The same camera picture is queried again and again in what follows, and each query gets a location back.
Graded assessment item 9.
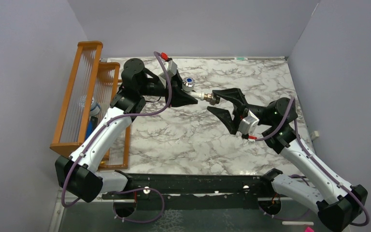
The pink paper scrap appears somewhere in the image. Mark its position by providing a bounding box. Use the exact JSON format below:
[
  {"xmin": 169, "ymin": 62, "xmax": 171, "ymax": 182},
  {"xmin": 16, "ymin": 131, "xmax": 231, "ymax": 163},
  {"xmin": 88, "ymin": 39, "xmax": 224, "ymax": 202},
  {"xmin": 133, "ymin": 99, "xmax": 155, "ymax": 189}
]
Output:
[{"xmin": 304, "ymin": 227, "xmax": 314, "ymax": 232}]

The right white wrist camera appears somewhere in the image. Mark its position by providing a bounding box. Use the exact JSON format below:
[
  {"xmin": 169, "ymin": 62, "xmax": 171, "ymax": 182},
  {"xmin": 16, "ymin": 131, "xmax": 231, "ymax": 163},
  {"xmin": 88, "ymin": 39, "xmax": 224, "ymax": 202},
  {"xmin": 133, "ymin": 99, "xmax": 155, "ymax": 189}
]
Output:
[{"xmin": 238, "ymin": 114, "xmax": 259, "ymax": 135}]

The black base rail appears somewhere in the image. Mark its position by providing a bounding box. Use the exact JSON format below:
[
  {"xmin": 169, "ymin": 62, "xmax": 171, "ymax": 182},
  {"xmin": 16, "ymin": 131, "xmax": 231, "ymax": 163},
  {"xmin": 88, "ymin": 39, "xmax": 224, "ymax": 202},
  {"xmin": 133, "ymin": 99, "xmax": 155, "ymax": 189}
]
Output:
[{"xmin": 102, "ymin": 174, "xmax": 283, "ymax": 213}]

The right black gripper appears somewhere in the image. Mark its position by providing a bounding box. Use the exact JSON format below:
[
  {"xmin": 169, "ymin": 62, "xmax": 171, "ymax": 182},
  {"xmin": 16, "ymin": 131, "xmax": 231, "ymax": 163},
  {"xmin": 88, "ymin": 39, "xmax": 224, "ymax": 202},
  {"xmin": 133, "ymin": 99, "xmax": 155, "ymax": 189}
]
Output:
[{"xmin": 207, "ymin": 87, "xmax": 276, "ymax": 135}]

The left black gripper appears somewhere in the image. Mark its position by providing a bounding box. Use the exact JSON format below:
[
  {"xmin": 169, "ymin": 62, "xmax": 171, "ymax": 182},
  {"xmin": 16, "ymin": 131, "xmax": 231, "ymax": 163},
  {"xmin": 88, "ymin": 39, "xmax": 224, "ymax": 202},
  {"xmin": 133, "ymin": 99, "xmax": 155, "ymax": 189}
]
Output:
[{"xmin": 138, "ymin": 69, "xmax": 199, "ymax": 108}]

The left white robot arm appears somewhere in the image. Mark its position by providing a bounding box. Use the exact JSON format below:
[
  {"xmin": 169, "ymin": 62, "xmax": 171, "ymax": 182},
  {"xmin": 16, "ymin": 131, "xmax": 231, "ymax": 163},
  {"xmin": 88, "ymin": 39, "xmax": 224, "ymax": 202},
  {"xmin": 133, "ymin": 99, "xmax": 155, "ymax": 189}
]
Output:
[{"xmin": 55, "ymin": 58, "xmax": 198, "ymax": 203}]

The orange wooden dish rack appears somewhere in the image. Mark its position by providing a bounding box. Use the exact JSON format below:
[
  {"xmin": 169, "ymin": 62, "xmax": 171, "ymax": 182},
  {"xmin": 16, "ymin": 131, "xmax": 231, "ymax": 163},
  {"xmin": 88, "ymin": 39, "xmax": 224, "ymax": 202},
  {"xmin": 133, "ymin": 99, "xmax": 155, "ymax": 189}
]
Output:
[{"xmin": 50, "ymin": 41, "xmax": 122, "ymax": 157}]

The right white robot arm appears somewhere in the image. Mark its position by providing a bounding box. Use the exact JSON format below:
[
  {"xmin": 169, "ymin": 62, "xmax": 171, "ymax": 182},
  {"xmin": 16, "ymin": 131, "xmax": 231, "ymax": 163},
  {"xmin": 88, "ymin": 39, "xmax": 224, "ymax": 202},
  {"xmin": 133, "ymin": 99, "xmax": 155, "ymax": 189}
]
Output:
[{"xmin": 208, "ymin": 88, "xmax": 370, "ymax": 232}]

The white plastic water faucet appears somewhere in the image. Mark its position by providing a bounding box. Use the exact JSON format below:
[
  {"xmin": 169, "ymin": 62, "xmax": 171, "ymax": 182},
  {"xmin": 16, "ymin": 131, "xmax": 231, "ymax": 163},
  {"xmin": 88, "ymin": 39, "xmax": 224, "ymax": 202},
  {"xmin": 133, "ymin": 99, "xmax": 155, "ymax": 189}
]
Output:
[{"xmin": 182, "ymin": 77, "xmax": 205, "ymax": 101}]

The white chalk stick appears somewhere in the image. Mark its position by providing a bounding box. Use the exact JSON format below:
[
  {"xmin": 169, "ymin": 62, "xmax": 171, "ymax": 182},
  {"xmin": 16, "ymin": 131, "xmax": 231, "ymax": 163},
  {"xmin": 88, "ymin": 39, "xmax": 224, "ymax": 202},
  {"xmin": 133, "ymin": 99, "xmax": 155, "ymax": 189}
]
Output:
[{"xmin": 282, "ymin": 221, "xmax": 314, "ymax": 226}]

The silver hex nut fitting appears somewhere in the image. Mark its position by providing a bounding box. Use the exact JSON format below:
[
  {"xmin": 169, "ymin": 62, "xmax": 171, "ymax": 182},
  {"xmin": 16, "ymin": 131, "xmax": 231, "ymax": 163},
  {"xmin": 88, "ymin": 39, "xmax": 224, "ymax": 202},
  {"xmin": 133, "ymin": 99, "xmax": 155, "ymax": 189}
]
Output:
[{"xmin": 203, "ymin": 93, "xmax": 220, "ymax": 105}]

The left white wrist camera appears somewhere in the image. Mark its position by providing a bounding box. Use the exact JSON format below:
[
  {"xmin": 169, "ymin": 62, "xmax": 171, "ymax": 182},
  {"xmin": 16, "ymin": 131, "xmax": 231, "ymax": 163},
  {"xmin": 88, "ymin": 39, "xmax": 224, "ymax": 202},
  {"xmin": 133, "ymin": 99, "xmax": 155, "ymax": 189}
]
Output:
[{"xmin": 158, "ymin": 60, "xmax": 177, "ymax": 80}]

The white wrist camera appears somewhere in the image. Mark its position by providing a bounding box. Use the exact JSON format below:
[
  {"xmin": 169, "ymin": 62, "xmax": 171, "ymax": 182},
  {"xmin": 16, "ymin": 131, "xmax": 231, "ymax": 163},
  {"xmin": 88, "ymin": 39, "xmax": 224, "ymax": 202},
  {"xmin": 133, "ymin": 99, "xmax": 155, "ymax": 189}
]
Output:
[
  {"xmin": 158, "ymin": 60, "xmax": 177, "ymax": 80},
  {"xmin": 238, "ymin": 114, "xmax": 259, "ymax": 135}
]

